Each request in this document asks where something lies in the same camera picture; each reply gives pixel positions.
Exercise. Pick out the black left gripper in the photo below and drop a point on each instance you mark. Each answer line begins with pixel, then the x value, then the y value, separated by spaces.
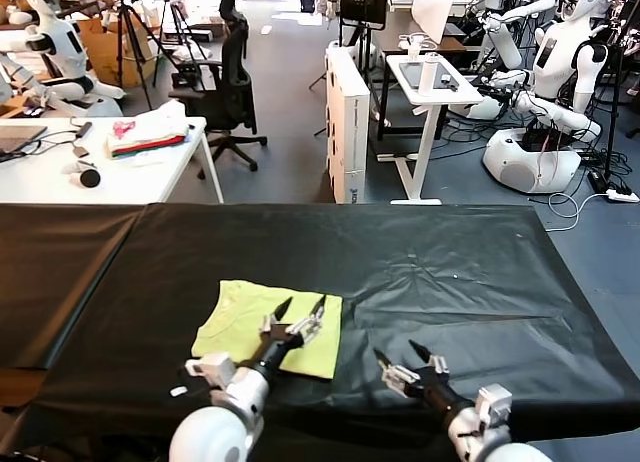
pixel 277 349

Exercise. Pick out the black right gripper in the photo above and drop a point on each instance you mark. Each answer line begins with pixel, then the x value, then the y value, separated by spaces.
pixel 435 389

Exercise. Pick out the yellow-green t-shirt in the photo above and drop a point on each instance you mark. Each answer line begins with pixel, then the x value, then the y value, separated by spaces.
pixel 235 322

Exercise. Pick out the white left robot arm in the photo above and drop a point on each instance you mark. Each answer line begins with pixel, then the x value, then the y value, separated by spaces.
pixel 220 427

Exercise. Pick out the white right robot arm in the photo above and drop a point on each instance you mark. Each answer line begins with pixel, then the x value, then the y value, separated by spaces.
pixel 480 437

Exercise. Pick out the white humanoid robot raised arm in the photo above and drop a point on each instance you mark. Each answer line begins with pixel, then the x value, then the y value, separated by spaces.
pixel 503 41

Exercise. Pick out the stack of folded clothes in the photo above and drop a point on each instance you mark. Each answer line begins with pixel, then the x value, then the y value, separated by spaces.
pixel 147 132

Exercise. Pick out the large black table cover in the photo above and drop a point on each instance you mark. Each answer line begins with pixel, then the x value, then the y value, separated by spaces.
pixel 450 282

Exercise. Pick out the tall white cardboard box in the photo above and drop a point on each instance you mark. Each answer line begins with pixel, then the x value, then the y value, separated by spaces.
pixel 348 132

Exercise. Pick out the matte black table cloth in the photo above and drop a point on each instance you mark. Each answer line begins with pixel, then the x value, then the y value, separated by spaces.
pixel 50 282

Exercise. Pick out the black office chair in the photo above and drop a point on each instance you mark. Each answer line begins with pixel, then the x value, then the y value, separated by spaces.
pixel 236 82

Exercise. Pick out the black and white controller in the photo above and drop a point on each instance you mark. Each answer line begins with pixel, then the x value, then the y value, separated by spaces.
pixel 90 178

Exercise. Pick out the black power strip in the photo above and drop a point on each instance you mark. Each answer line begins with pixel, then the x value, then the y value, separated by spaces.
pixel 597 181

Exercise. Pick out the white power strip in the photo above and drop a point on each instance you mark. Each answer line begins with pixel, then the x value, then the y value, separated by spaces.
pixel 623 196

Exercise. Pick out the small grey device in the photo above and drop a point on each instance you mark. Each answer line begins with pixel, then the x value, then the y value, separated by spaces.
pixel 81 150

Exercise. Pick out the small white standing desk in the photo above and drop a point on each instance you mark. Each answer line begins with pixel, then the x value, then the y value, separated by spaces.
pixel 465 97

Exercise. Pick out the dark tablet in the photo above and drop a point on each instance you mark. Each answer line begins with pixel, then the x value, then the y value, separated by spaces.
pixel 411 74

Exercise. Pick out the white water bottle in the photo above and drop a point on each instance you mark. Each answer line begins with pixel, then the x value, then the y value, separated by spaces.
pixel 428 73

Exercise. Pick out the dark usb adapter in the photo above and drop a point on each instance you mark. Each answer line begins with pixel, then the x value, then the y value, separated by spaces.
pixel 84 129

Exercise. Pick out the white office table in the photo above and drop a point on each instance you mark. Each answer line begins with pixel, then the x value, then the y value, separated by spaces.
pixel 40 182

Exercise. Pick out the brown desk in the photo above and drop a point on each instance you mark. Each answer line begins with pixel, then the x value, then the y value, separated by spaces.
pixel 398 31

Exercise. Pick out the brown cardboard box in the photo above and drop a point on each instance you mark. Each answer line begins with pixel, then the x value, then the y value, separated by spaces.
pixel 106 57

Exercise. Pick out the black stand pole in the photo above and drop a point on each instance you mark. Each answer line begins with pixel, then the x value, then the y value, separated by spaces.
pixel 615 107

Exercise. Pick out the tall black tripod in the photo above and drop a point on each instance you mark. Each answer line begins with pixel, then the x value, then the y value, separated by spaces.
pixel 120 42

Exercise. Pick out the black tripod stand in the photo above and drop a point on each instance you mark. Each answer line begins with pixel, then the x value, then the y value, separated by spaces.
pixel 363 1

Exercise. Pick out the grey laptop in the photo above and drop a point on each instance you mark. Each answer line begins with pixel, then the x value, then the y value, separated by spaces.
pixel 18 137

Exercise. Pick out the short black tripod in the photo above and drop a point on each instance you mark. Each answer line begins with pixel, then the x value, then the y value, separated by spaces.
pixel 175 12

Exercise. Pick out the white humanoid robot right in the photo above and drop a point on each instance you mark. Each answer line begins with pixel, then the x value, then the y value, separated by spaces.
pixel 552 57

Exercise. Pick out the white humanoid robot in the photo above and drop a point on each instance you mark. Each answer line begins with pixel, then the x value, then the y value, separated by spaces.
pixel 552 57
pixel 62 42

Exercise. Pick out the white curved sheet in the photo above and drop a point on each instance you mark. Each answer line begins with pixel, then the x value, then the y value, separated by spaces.
pixel 434 11

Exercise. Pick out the white humanoid robot left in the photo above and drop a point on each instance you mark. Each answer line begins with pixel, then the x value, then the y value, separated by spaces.
pixel 62 42

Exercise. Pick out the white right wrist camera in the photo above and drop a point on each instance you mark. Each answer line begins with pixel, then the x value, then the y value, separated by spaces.
pixel 495 404

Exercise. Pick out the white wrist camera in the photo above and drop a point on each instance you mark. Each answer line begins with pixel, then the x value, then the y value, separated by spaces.
pixel 495 404
pixel 212 369

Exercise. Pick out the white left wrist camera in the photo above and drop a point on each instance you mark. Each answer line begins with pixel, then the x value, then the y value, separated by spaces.
pixel 212 369

